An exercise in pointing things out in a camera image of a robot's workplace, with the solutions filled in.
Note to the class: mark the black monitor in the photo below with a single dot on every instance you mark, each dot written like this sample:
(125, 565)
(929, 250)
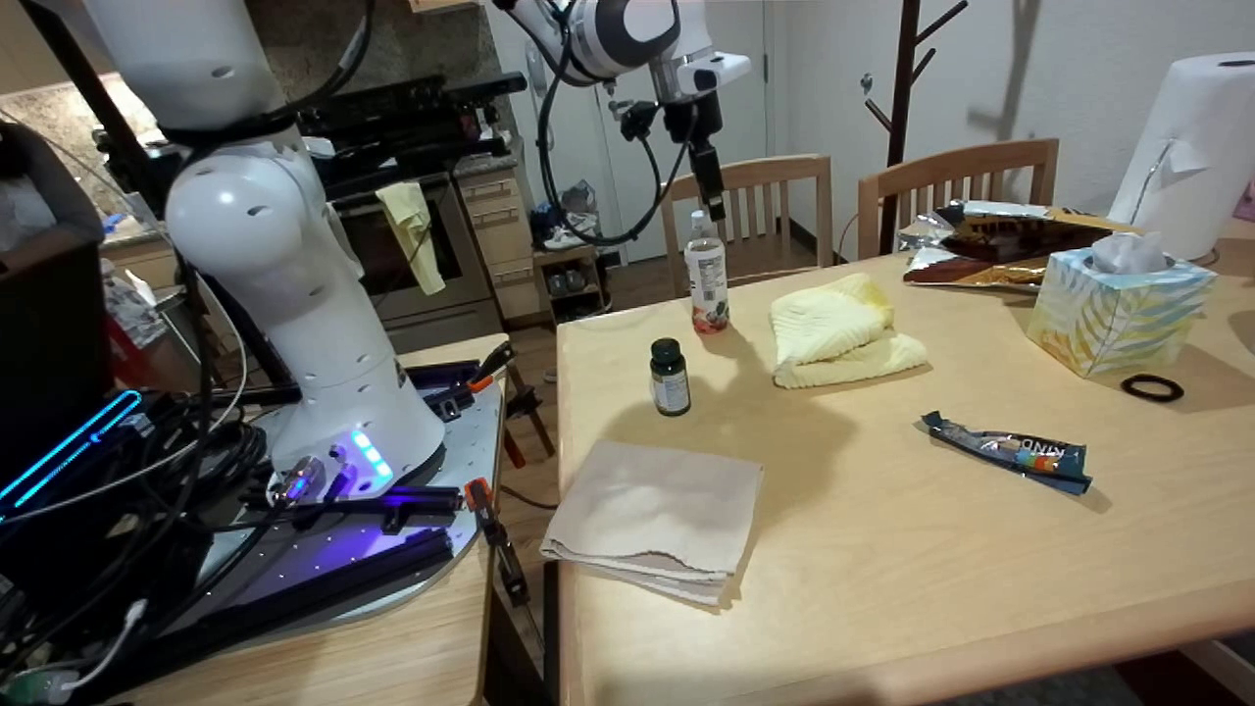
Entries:
(43, 338)

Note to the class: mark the small green-capped bottle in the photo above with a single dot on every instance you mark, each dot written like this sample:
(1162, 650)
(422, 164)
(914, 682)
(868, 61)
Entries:
(671, 382)

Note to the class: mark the dark blue tube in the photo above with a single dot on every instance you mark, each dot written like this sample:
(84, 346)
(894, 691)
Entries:
(1007, 448)

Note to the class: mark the white door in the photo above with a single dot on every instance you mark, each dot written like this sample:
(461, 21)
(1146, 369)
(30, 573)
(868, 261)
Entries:
(750, 125)

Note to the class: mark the white electric water pot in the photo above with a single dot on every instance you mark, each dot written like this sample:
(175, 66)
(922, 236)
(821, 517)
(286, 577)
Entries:
(1201, 142)

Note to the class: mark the silver snack bag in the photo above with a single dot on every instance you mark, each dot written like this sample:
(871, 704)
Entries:
(974, 272)

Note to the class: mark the wooden chair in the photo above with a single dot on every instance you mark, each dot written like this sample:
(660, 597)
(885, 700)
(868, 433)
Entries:
(954, 165)
(766, 177)

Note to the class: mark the wooden cabinet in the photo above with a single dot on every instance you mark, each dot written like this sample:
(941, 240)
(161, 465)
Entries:
(493, 250)

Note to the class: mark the brown snack bag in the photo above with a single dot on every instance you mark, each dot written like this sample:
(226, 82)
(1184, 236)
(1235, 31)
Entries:
(1021, 236)

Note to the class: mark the beige folded cloth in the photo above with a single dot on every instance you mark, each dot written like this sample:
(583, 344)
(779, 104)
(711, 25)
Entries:
(660, 517)

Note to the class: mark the blue-lit black computer box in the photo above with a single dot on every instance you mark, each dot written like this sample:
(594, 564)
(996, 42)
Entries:
(63, 453)

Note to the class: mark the tall tea bottle white cap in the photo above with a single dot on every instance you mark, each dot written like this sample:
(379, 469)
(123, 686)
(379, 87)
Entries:
(706, 279)

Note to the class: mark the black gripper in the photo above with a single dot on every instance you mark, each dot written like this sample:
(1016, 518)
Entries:
(693, 125)

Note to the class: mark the hanging yellow rag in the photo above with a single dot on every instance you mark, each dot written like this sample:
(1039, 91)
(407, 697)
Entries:
(417, 236)

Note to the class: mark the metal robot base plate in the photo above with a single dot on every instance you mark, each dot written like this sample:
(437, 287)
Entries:
(379, 543)

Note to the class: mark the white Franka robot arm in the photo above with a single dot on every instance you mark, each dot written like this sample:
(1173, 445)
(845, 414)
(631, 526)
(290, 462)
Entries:
(314, 338)

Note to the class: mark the dark wooden coat rack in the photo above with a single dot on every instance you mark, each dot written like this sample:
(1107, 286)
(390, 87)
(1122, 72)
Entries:
(902, 82)

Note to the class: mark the patterned tissue box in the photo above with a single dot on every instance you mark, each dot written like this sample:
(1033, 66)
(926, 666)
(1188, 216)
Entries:
(1112, 317)

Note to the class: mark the yellow cloth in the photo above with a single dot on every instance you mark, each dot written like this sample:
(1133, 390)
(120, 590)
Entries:
(838, 334)

